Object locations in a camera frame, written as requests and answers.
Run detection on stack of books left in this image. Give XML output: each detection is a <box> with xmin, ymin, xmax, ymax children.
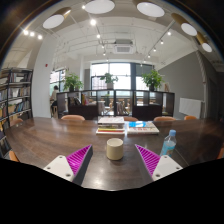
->
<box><xmin>96</xmin><ymin>117</ymin><xmax>125</xmax><ymax>134</ymax></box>

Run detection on round pendant lamp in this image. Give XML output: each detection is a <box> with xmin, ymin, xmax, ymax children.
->
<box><xmin>85</xmin><ymin>0</ymin><xmax>115</xmax><ymax>14</ymax></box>
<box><xmin>43</xmin><ymin>7</ymin><xmax>71</xmax><ymax>29</ymax></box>
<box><xmin>171</xmin><ymin>13</ymin><xmax>197</xmax><ymax>36</ymax></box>
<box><xmin>132</xmin><ymin>0</ymin><xmax>165</xmax><ymax>18</ymax></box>
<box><xmin>197</xmin><ymin>32</ymin><xmax>212</xmax><ymax>53</ymax></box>

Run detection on dark low shelf divider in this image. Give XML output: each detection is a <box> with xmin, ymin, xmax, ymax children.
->
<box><xmin>57</xmin><ymin>89</ymin><xmax>175</xmax><ymax>121</ymax></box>

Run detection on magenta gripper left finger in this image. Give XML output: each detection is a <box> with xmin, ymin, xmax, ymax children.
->
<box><xmin>43</xmin><ymin>144</ymin><xmax>94</xmax><ymax>186</ymax></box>

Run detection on cream ceramic cup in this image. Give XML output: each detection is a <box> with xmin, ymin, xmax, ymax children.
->
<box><xmin>106</xmin><ymin>138</ymin><xmax>124</xmax><ymax>160</ymax></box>

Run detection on potted plant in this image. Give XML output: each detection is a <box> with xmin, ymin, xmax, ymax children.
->
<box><xmin>63</xmin><ymin>73</ymin><xmax>83</xmax><ymax>92</ymax></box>
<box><xmin>142</xmin><ymin>69</ymin><xmax>164</xmax><ymax>91</ymax></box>
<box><xmin>101</xmin><ymin>73</ymin><xmax>118</xmax><ymax>89</ymax></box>

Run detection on tall bookshelf at left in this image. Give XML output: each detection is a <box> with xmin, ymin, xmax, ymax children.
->
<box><xmin>0</xmin><ymin>68</ymin><xmax>33</xmax><ymax>131</ymax></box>

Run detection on orange chair back right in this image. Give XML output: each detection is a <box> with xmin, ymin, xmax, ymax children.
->
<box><xmin>153</xmin><ymin>116</ymin><xmax>176</xmax><ymax>121</ymax></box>

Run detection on orange chair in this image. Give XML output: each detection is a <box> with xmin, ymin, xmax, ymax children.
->
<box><xmin>184</xmin><ymin>115</ymin><xmax>197</xmax><ymax>120</ymax></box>
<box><xmin>153</xmin><ymin>116</ymin><xmax>176</xmax><ymax>121</ymax></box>
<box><xmin>61</xmin><ymin>115</ymin><xmax>85</xmax><ymax>121</ymax></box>
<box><xmin>123</xmin><ymin>116</ymin><xmax>138</xmax><ymax>121</ymax></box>
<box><xmin>9</xmin><ymin>150</ymin><xmax>20</xmax><ymax>162</ymax></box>

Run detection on round pendant lamp far right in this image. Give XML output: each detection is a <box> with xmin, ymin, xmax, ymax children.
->
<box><xmin>171</xmin><ymin>13</ymin><xmax>197</xmax><ymax>36</ymax></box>

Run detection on right potted plant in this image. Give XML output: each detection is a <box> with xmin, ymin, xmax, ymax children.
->
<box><xmin>142</xmin><ymin>69</ymin><xmax>164</xmax><ymax>91</ymax></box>

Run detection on orange chair back middle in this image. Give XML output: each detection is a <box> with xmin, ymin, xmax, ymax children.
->
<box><xmin>123</xmin><ymin>116</ymin><xmax>138</xmax><ymax>121</ymax></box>

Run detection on orange chair far right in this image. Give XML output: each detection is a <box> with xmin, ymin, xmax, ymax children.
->
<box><xmin>184</xmin><ymin>115</ymin><xmax>197</xmax><ymax>120</ymax></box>

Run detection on middle potted plant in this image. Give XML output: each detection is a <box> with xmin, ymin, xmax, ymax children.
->
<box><xmin>101</xmin><ymin>73</ymin><xmax>118</xmax><ymax>89</ymax></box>

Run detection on round pendant lamp left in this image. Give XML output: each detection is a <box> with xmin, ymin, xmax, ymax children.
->
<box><xmin>43</xmin><ymin>7</ymin><xmax>71</xmax><ymax>29</ymax></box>

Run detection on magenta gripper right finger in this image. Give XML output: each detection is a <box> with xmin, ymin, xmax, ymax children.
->
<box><xmin>134</xmin><ymin>143</ymin><xmax>184</xmax><ymax>182</ymax></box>

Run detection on ceiling air conditioner unit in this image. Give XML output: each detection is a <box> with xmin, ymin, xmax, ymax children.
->
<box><xmin>113</xmin><ymin>39</ymin><xmax>134</xmax><ymax>54</ymax></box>

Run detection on orange chair near left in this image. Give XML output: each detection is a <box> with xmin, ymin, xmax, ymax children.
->
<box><xmin>9</xmin><ymin>150</ymin><xmax>20</xmax><ymax>162</ymax></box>

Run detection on blue white book stack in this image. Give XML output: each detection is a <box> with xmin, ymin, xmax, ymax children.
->
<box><xmin>127</xmin><ymin>121</ymin><xmax>159</xmax><ymax>134</ymax></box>

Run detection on round pendant lamp centre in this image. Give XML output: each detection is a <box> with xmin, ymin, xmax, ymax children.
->
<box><xmin>85</xmin><ymin>0</ymin><xmax>115</xmax><ymax>14</ymax></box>

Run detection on white whiteboard panel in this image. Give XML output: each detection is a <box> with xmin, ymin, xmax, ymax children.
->
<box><xmin>179</xmin><ymin>98</ymin><xmax>202</xmax><ymax>118</ymax></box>

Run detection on round pendant lamp rightmost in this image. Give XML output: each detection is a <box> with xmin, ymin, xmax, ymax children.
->
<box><xmin>197</xmin><ymin>32</ymin><xmax>212</xmax><ymax>53</ymax></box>

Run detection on left potted plant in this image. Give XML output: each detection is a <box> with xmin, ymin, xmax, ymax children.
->
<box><xmin>63</xmin><ymin>73</ymin><xmax>83</xmax><ymax>92</ymax></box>

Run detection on orange chair back left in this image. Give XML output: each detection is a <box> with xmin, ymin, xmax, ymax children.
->
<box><xmin>61</xmin><ymin>115</ymin><xmax>85</xmax><ymax>121</ymax></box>

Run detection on clear plastic water bottle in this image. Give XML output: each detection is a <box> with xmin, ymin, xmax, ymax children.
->
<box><xmin>160</xmin><ymin>129</ymin><xmax>177</xmax><ymax>156</ymax></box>

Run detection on seated person in background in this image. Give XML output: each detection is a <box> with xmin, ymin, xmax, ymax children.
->
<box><xmin>50</xmin><ymin>85</ymin><xmax>59</xmax><ymax>107</ymax></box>

